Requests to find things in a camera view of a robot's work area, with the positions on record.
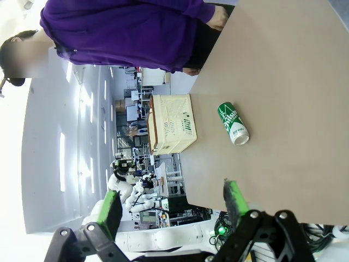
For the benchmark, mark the person's right hand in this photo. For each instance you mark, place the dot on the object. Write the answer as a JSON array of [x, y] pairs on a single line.
[[192, 71]]

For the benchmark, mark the person's left hand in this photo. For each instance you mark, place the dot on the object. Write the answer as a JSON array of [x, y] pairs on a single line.
[[218, 17]]

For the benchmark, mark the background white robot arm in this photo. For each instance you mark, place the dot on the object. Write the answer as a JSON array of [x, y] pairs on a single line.
[[147, 205], [139, 193]]

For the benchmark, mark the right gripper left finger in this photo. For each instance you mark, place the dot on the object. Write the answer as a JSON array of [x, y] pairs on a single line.
[[109, 215]]

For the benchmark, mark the person in purple sweater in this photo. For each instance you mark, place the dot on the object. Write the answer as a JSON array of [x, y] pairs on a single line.
[[122, 32]]

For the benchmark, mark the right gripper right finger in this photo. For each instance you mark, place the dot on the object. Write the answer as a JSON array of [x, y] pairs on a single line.
[[237, 202]]

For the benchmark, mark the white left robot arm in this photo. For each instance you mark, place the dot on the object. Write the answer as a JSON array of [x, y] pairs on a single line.
[[163, 237]]

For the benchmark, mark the person's left forearm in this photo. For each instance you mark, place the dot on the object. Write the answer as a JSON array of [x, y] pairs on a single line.
[[199, 9]]

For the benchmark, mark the green drink can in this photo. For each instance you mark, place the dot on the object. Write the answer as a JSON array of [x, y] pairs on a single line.
[[231, 120]]

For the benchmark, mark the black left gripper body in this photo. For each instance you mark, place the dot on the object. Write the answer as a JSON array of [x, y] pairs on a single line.
[[124, 167]]

